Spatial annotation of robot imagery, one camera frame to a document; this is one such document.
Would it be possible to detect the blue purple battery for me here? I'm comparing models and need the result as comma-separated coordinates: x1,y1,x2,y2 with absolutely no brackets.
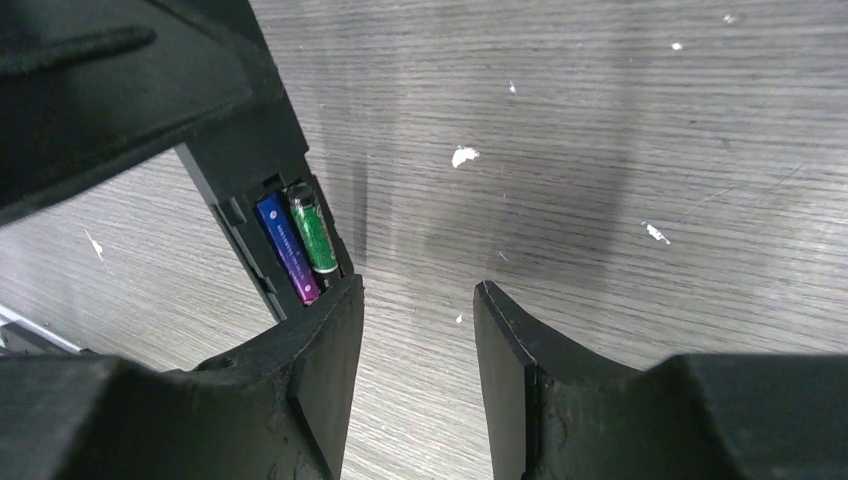
255,192,320,306

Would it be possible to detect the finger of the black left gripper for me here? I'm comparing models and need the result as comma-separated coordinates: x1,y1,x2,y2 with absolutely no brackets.
1,1,279,225

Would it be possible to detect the green black battery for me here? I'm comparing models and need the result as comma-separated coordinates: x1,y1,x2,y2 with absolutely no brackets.
286,182,339,275

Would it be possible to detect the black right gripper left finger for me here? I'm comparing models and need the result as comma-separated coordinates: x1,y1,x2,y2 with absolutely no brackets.
1,275,364,479

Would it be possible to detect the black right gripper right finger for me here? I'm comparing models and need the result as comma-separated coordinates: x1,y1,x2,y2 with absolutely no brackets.
474,281,847,479

